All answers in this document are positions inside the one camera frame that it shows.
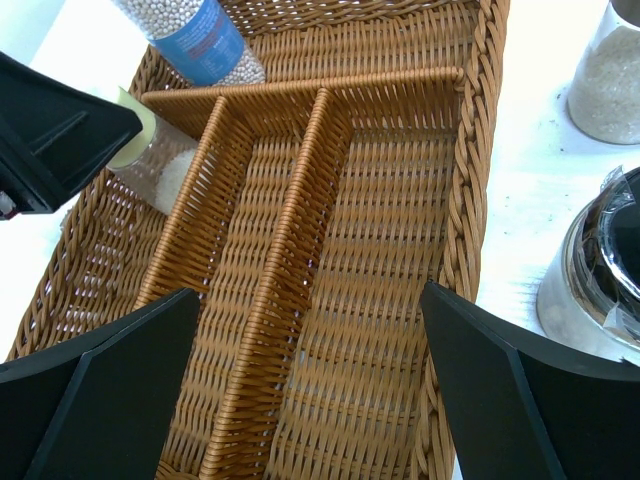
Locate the yellow cap spice bottle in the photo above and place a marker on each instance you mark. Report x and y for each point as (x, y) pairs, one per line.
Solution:
(155, 162)

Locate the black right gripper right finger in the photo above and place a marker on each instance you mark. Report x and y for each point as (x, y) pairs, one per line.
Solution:
(521, 406)

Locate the black knob cap jar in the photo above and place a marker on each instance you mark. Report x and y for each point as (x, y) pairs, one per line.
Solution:
(589, 296)

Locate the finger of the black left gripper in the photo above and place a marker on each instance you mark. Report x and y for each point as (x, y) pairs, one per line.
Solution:
(54, 139)

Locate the blue label silver cap bottle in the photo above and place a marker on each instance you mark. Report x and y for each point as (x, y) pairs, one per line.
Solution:
(198, 39)

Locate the brown wicker divided basket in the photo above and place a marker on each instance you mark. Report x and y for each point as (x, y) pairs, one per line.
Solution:
(319, 204)

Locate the black cap sugar grinder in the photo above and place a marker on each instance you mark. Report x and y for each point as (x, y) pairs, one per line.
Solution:
(603, 99)

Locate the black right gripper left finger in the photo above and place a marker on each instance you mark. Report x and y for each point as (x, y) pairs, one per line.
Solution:
(99, 405)

